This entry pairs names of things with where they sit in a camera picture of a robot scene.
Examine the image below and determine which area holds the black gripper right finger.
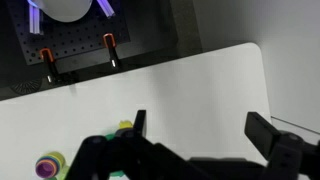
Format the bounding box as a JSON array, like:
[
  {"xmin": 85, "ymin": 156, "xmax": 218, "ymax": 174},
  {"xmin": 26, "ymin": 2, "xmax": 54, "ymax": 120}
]
[{"xmin": 244, "ymin": 111, "xmax": 320, "ymax": 180}]

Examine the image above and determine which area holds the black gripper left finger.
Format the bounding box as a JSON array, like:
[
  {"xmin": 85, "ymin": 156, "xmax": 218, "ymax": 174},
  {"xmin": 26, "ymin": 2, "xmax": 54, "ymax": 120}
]
[{"xmin": 64, "ymin": 109, "xmax": 214, "ymax": 180}]

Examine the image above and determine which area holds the yellow nested bowl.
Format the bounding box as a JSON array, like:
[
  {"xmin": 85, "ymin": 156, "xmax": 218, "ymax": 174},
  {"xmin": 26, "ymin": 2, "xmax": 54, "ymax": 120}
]
[{"xmin": 36, "ymin": 155, "xmax": 63, "ymax": 178}]

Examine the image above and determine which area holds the purple bowl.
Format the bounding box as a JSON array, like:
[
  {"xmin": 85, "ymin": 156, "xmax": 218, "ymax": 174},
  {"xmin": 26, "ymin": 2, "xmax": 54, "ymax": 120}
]
[{"xmin": 35, "ymin": 160, "xmax": 57, "ymax": 179}]

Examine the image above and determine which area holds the green toy with yellow feet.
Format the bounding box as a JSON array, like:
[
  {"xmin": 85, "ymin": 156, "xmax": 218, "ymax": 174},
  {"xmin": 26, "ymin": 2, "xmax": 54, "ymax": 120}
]
[{"xmin": 59, "ymin": 119, "xmax": 135, "ymax": 180}]

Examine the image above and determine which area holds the black round perforated disc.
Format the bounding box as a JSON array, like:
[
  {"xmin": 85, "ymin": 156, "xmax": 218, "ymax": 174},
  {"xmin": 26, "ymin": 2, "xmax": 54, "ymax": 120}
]
[{"xmin": 9, "ymin": 78, "xmax": 43, "ymax": 96}]

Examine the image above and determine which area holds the black perforated breadboard base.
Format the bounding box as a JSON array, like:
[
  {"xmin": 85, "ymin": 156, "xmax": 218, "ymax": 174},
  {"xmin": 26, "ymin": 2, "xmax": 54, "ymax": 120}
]
[{"xmin": 6, "ymin": 0, "xmax": 131, "ymax": 66}]

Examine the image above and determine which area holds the purple lit aluminium bar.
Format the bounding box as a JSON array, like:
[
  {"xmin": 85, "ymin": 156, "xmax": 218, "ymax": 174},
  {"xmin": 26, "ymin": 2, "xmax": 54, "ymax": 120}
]
[
  {"xmin": 96, "ymin": 0, "xmax": 116, "ymax": 19},
  {"xmin": 27, "ymin": 0, "xmax": 43, "ymax": 36}
]

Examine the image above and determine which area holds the orange handled black clamp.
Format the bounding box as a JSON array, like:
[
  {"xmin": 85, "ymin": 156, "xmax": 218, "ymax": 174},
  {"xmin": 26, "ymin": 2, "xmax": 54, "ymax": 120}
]
[
  {"xmin": 101, "ymin": 33, "xmax": 120, "ymax": 69},
  {"xmin": 39, "ymin": 48, "xmax": 57, "ymax": 84}
]

